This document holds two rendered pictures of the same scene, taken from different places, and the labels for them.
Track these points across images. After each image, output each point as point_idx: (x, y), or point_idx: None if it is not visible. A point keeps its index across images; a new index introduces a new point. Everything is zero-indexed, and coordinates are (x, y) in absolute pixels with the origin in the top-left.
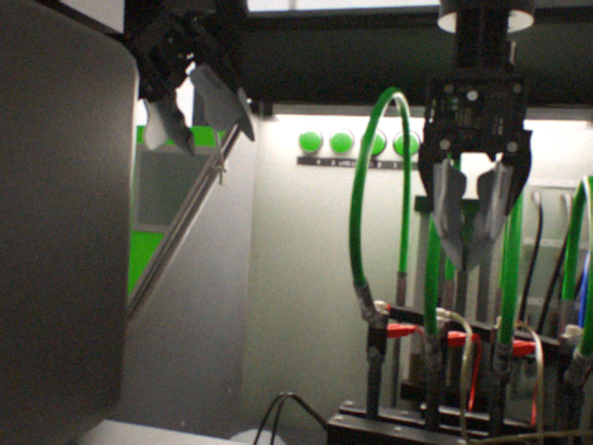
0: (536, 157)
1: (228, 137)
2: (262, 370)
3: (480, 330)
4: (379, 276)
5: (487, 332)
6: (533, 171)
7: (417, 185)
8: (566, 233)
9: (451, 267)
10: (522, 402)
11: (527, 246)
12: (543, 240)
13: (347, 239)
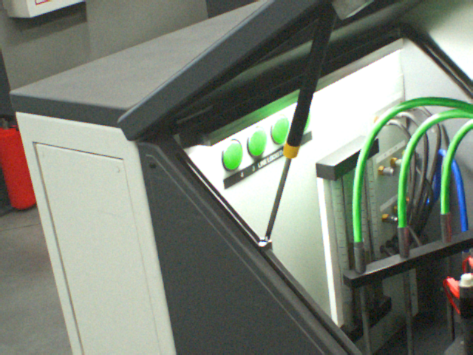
0: (370, 88)
1: (222, 202)
2: None
3: (440, 251)
4: (304, 256)
5: (446, 249)
6: (372, 101)
7: (313, 154)
8: (426, 146)
9: (406, 215)
10: (389, 284)
11: (378, 164)
12: (384, 154)
13: (278, 238)
